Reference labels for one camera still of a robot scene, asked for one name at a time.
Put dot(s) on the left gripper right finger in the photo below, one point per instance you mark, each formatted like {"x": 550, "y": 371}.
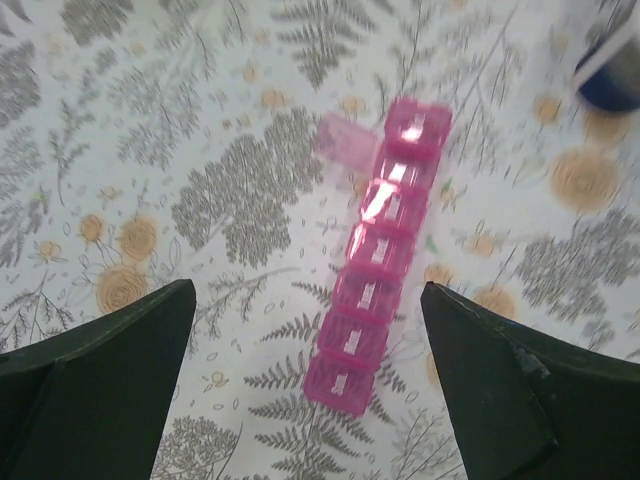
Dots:
{"x": 526, "y": 405}

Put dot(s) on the floral table mat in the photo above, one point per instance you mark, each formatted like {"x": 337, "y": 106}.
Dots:
{"x": 147, "y": 141}

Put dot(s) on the pink weekly pill organizer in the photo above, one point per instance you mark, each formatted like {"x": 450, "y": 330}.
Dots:
{"x": 403, "y": 162}

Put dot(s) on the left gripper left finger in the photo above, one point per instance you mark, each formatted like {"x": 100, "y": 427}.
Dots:
{"x": 92, "y": 402}

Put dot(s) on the white capped pill bottle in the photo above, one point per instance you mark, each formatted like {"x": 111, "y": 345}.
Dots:
{"x": 613, "y": 87}

